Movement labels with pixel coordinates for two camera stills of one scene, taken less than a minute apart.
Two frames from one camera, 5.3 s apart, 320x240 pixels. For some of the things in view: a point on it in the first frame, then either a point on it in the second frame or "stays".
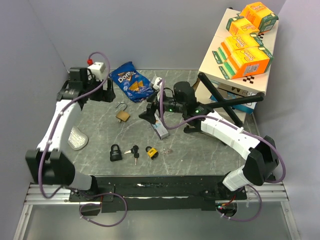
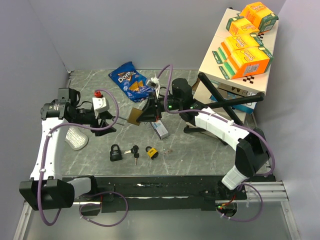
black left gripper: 105,95 to 103,116
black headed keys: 134,150 stays
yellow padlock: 152,152 stays
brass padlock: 124,115 to 133,116
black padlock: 115,155 stays
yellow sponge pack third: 236,43 stays
